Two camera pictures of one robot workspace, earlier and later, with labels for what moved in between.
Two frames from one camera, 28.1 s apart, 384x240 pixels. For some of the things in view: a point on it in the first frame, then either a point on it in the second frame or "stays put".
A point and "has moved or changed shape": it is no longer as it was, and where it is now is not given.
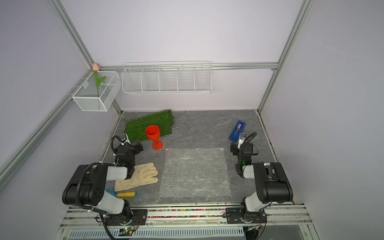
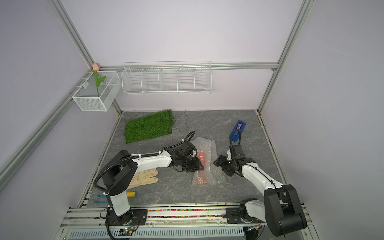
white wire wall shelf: [167, 77] stays put
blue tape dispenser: [238, 129] stays put
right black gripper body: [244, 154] to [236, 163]
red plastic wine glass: [153, 132] to [201, 176]
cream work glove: [143, 174] stays put
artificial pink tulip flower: [95, 67] stays put
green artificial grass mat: [135, 129] stays put
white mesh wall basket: [89, 97] stays put
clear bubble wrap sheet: [195, 172] has moved or changed shape
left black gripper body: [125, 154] to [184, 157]
